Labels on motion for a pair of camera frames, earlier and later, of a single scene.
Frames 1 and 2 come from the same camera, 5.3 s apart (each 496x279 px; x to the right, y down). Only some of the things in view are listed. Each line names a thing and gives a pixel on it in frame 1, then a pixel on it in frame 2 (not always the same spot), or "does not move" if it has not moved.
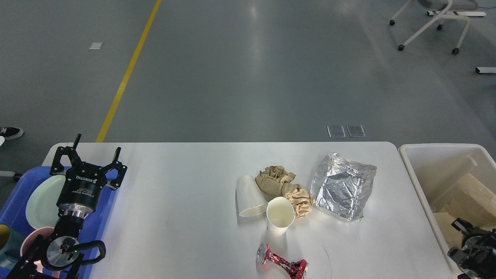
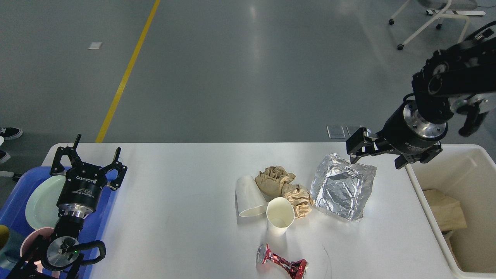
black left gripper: [79, 193] does not move
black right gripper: [480, 246] -> [407, 130]
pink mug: [29, 240] does not move
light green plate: [42, 210] does not move
